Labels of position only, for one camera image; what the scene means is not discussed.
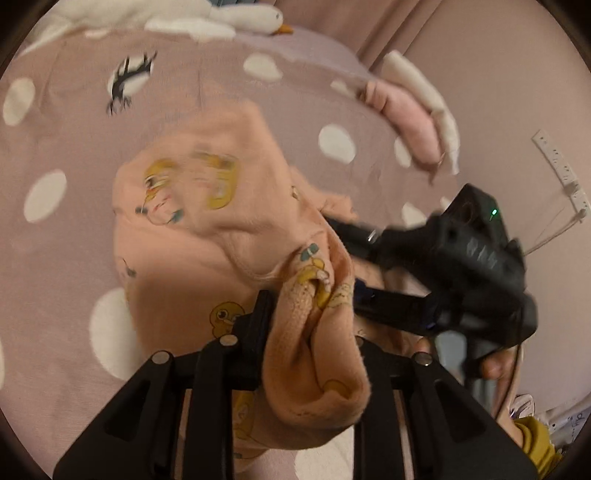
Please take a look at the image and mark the pink folded cloth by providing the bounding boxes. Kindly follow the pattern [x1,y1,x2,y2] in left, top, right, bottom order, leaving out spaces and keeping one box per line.
[362,80,444,169]

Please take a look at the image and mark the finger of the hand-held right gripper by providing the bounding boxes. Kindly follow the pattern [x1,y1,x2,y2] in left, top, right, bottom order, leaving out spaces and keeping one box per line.
[353,284,438,337]
[323,215,435,269]

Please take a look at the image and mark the white folded cloth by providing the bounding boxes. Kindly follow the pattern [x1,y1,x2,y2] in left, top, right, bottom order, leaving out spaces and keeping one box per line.
[381,50,461,176]

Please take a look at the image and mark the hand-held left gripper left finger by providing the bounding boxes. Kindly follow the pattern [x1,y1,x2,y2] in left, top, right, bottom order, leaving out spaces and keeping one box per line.
[53,290,278,480]

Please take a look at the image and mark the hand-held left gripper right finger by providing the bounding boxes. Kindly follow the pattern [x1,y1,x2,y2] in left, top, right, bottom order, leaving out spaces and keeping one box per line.
[353,337,539,480]

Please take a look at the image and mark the mauve polka dot blanket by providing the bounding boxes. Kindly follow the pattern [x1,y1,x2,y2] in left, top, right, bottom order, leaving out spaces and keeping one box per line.
[0,25,522,480]

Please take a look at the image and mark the person's right hand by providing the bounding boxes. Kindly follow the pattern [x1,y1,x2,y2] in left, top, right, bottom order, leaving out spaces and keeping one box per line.
[413,336,523,416]

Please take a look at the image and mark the white power strip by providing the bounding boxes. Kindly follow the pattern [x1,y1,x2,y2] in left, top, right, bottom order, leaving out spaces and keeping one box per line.
[531,129,591,222]

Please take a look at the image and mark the white goose plush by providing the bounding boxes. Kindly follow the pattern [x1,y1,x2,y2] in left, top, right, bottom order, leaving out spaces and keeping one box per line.
[28,0,294,44]

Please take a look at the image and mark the pink printed long-sleeve shirt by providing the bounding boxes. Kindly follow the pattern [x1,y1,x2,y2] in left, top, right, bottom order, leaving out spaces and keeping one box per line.
[112,99,375,460]

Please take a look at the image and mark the white printed cloth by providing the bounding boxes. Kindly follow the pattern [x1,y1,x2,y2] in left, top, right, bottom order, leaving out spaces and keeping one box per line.
[510,392,591,446]

